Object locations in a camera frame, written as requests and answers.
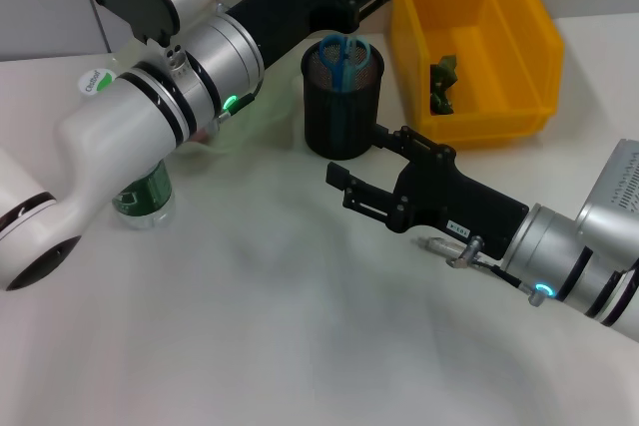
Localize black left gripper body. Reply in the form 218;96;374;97
226;0;361;69

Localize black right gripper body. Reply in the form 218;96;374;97
386;146;530;261

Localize green plastic wrapper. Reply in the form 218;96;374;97
429;53;459;117

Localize blue scissors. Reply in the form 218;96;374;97
318;34;372;94

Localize clear green-label water bottle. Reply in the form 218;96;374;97
77;68;178;231

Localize black mesh pen holder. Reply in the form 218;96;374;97
301;39;386;161

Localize yellow plastic bin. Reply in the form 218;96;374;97
388;0;565;148

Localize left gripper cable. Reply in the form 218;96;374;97
217;81;262;123

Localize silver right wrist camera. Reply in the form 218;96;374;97
575;139;639;268

